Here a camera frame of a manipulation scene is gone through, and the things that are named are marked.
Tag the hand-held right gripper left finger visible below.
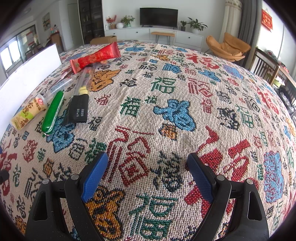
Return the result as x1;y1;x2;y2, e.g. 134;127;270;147
25;152;109;241

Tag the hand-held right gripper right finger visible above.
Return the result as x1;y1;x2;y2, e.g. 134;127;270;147
187;153;270;241

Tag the brown snack stick clear wrapper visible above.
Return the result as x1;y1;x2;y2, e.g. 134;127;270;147
44;70;78;100

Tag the white box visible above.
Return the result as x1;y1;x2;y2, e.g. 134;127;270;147
0;43;62;139

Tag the printed woven tablecloth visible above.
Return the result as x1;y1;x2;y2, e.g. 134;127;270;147
0;40;296;241

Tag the black snack packet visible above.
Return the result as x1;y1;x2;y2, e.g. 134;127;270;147
61;94;90;127

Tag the green snack packet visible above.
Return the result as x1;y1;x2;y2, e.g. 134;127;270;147
42;90;65;135

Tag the yellow snack packet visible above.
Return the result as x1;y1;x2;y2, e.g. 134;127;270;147
9;94;48;131

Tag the clear-wrapped snack stick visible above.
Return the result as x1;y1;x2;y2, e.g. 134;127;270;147
73;66;95;96

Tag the red snack packet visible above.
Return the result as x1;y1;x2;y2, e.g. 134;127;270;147
70;42;121;75

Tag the wooden dining table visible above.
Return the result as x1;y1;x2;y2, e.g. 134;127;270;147
277;67;296;112

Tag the cardboard box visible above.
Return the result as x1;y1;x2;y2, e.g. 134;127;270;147
90;35;117;45

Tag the dark wooden chair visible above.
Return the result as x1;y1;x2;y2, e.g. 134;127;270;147
248;47;280;85

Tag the orange lounge chair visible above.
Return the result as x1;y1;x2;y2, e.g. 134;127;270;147
206;32;251;62

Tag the white television cabinet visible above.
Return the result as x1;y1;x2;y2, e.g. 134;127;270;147
104;27;204;50

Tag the wooden stool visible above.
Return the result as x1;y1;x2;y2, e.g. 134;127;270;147
151;32;175;45

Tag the dark display cabinet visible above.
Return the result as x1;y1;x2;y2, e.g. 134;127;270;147
78;0;103;44

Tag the red flower plant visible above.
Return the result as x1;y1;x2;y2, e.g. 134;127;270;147
106;15;117;29

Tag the large leafy potted plant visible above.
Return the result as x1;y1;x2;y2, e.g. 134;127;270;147
187;17;208;35

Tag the green plant white pot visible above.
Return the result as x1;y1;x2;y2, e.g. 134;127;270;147
116;16;135;29

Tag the grey curtain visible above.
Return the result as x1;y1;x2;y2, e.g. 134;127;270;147
238;0;263;49

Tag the black television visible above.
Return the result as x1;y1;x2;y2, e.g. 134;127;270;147
139;8;179;29

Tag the wall painting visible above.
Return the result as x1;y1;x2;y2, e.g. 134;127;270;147
42;13;51;32

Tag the red wall hanging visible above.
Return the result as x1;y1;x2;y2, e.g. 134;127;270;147
261;9;273;30

